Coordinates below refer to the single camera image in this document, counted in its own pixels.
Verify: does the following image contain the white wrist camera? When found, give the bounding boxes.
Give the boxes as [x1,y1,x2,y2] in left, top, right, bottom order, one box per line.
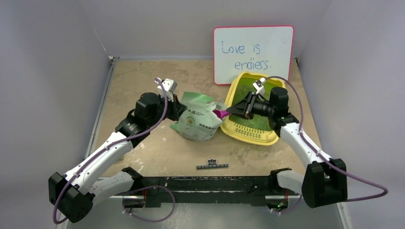
[252,77,266,95]
[155,77,178,102]

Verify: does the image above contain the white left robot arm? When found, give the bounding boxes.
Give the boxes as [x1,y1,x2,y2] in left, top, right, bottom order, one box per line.
[48,92,187,225]

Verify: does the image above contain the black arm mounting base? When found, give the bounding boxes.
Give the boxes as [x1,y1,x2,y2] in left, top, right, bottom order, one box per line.
[122,167,295,208]

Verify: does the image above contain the yellow sifting litter tray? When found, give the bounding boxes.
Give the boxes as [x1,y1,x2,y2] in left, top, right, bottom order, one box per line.
[221,72,286,146]

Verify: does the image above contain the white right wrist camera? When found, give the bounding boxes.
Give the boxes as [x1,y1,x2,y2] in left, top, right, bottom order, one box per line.
[252,77,266,95]

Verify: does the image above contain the green cat litter bag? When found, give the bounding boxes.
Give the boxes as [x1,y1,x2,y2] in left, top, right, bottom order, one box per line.
[170,92,227,141]

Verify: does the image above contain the pink framed whiteboard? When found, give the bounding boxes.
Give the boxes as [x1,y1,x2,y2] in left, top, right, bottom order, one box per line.
[213,25,295,85]

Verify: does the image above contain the purple plastic litter scoop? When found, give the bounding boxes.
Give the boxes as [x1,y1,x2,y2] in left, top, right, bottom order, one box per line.
[213,110,232,120]

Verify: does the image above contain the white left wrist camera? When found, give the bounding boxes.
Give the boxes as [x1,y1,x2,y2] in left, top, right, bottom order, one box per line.
[155,77,178,102]

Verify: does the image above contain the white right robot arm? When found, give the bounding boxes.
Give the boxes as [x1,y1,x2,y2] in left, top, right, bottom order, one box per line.
[226,87,348,208]

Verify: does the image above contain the green cat litter granules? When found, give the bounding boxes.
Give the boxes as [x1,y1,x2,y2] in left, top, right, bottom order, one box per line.
[229,84,272,131]

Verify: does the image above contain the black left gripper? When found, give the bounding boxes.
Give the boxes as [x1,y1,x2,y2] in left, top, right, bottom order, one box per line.
[148,92,187,127]

